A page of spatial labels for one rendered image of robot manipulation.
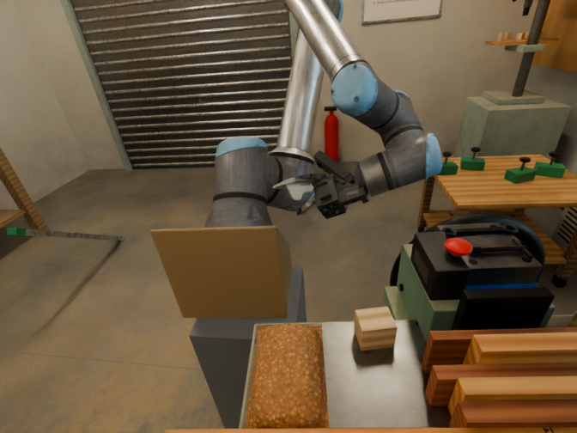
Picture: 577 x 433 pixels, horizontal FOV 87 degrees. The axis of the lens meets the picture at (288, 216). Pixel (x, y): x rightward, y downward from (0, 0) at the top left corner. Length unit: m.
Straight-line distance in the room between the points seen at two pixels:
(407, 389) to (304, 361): 0.12
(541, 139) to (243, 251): 2.31
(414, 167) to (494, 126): 1.87
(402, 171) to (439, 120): 2.75
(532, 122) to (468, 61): 1.01
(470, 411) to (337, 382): 0.14
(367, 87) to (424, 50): 2.64
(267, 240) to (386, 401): 0.46
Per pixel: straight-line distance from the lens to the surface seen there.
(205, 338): 0.95
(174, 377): 1.60
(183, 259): 0.84
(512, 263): 0.45
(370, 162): 0.70
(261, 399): 0.38
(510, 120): 2.58
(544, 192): 1.83
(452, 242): 0.42
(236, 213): 0.77
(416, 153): 0.70
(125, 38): 3.66
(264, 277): 0.82
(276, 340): 0.41
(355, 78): 0.66
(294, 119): 0.99
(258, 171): 0.84
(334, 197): 0.69
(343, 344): 0.44
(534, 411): 0.40
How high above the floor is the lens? 1.26
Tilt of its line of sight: 31 degrees down
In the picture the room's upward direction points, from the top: 5 degrees counter-clockwise
